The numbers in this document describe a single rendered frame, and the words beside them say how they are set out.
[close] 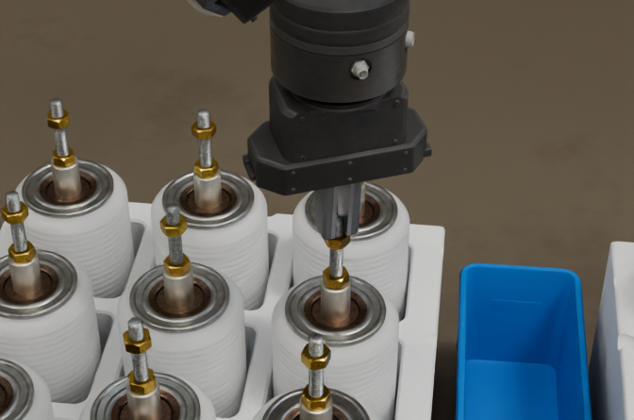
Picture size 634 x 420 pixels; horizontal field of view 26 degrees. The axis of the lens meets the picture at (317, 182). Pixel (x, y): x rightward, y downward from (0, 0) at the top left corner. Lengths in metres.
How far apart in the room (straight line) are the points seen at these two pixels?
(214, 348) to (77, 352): 0.11
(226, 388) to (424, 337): 0.17
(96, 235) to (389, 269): 0.24
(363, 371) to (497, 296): 0.31
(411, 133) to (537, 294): 0.40
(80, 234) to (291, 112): 0.31
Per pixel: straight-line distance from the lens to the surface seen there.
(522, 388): 1.33
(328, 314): 1.02
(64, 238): 1.13
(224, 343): 1.03
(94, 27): 1.84
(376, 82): 0.86
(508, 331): 1.32
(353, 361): 1.00
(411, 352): 1.10
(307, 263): 1.11
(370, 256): 1.09
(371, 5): 0.83
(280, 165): 0.90
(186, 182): 1.15
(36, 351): 1.06
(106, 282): 1.17
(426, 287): 1.16
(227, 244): 1.10
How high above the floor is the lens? 0.96
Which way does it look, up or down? 38 degrees down
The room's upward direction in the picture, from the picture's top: straight up
